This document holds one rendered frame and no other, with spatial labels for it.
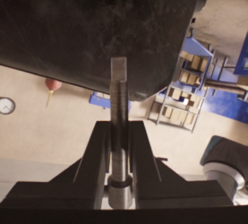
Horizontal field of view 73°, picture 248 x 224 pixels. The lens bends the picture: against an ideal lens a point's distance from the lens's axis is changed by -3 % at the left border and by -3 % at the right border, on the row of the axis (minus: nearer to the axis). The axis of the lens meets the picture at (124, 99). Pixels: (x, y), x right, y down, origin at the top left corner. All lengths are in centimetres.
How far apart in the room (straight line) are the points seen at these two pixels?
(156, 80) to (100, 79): 12
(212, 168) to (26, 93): 338
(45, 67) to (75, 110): 346
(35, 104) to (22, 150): 98
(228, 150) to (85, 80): 62
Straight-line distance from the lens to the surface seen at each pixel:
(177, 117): 441
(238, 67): 216
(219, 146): 78
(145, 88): 35
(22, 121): 383
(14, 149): 407
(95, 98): 322
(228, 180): 74
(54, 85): 73
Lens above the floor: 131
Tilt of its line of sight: 5 degrees up
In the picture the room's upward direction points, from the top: 162 degrees counter-clockwise
